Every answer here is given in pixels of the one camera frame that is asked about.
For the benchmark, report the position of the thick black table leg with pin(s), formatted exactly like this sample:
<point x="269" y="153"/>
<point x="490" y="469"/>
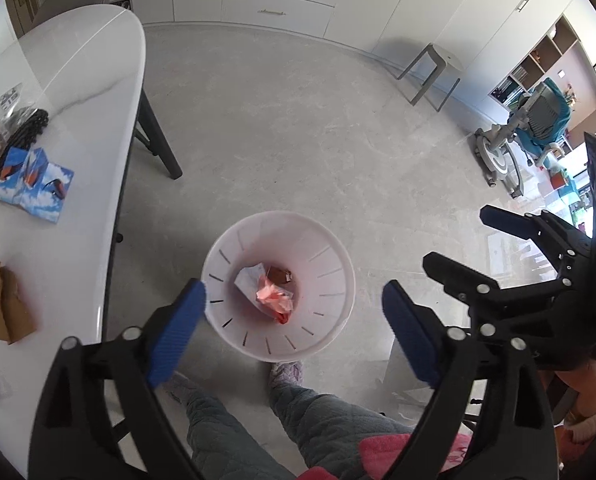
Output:
<point x="160" y="135"/>

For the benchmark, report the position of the thin black table leg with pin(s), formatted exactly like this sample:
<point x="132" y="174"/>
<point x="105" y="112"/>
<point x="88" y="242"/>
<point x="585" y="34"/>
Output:
<point x="145" y="140"/>

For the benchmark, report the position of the clear plastic bag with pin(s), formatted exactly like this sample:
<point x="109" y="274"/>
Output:
<point x="10" y="107"/>

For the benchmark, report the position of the person's left leg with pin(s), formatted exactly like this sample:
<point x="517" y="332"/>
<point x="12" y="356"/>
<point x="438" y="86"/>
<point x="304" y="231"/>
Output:
<point x="217" y="430"/>

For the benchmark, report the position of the white crumpled paper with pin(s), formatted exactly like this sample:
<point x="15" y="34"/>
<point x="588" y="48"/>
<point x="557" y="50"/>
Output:
<point x="248" y="280"/>

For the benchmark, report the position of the white built-in cabinet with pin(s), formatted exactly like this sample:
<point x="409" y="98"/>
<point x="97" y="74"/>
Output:
<point x="388" y="5"/>

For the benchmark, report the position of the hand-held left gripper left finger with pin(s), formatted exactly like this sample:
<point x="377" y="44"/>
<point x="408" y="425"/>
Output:
<point x="177" y="330"/>

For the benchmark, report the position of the red patterned cloth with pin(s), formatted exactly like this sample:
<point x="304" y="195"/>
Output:
<point x="393" y="452"/>

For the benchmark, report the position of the wooden bookshelf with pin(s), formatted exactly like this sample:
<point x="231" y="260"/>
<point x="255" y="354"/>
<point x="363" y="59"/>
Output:
<point x="553" y="55"/>

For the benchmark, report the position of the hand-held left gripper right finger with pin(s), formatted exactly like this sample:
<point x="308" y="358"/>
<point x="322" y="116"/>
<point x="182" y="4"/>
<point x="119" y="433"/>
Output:
<point x="410" y="335"/>

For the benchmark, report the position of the blue sky-print box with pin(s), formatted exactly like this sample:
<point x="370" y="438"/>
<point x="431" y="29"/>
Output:
<point x="50" y="195"/>
<point x="12" y="175"/>

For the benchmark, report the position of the orange-red plastic wrapper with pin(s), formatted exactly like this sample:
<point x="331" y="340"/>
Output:
<point x="275" y="297"/>

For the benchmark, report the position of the purple fluffy slipper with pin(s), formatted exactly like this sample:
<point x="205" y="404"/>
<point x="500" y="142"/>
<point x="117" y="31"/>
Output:
<point x="287" y="375"/>
<point x="177" y="385"/>

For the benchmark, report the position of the white plastic waste bin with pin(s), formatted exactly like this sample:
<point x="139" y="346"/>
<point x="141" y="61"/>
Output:
<point x="278" y="230"/>

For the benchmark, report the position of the brown wrapper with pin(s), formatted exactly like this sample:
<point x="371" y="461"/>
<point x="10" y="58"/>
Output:
<point x="279" y="274"/>

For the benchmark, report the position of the black woven mesh mat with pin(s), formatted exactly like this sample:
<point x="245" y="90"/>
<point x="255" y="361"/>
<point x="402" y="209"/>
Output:
<point x="32" y="127"/>

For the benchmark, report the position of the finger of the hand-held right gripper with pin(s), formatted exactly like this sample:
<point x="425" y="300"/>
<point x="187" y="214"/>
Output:
<point x="478" y="290"/>
<point x="503" y="220"/>

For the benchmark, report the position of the brown paper bag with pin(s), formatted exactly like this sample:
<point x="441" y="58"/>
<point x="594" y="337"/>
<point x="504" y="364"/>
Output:
<point x="0" y="305"/>

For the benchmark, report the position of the grey stool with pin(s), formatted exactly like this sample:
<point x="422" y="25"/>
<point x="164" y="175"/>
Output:
<point x="440" y="57"/>

